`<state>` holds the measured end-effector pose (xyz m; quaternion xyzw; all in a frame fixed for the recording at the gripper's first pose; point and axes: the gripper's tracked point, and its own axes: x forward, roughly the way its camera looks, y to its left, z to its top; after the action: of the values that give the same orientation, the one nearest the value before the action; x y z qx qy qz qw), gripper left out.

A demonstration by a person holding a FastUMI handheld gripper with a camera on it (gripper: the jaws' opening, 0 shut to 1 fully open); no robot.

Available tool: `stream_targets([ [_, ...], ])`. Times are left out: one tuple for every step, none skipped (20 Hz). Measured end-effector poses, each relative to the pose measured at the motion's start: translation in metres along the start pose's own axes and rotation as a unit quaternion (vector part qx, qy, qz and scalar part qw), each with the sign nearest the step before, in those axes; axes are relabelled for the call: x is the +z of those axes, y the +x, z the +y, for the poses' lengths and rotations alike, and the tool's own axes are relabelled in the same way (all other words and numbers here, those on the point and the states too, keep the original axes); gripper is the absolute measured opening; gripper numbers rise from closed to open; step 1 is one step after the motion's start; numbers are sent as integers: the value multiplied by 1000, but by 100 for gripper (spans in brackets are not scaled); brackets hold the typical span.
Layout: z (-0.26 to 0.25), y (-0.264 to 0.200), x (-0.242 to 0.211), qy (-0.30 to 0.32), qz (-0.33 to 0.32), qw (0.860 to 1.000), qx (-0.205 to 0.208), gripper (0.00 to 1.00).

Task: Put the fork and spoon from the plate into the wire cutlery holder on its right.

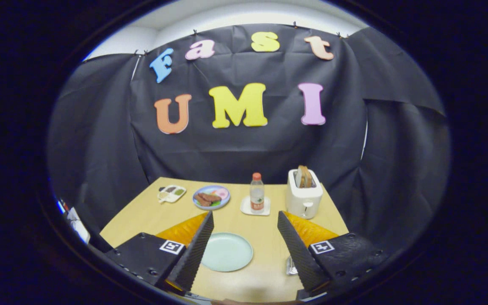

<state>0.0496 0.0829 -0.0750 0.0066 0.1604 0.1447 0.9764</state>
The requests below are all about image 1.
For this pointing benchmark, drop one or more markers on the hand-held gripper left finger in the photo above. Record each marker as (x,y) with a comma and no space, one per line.
(191,254)

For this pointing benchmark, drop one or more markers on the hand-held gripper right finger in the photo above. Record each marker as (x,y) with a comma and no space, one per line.
(299,254)

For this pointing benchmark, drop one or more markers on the pale green plate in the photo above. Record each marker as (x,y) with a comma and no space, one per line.
(227,252)

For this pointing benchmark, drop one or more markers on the blue food plate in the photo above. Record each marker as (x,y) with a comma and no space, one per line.
(201,206)

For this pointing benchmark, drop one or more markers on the white toaster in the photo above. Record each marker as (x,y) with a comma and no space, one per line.
(303,203)

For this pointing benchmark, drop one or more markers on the brown grilled meat pieces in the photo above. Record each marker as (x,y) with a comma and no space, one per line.
(207,199)

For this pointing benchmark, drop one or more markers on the white divided condiment dish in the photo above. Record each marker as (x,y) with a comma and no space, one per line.
(172,194)

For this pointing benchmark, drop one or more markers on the pink ham slice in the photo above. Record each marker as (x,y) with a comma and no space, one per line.
(222,193)

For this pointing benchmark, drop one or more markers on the white square coaster dish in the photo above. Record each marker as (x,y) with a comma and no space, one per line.
(246,207)

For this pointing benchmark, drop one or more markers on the clear water bottle red cap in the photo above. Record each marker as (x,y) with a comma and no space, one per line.
(256,195)

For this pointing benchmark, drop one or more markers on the toasted bread slices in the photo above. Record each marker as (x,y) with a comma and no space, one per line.
(304,177)

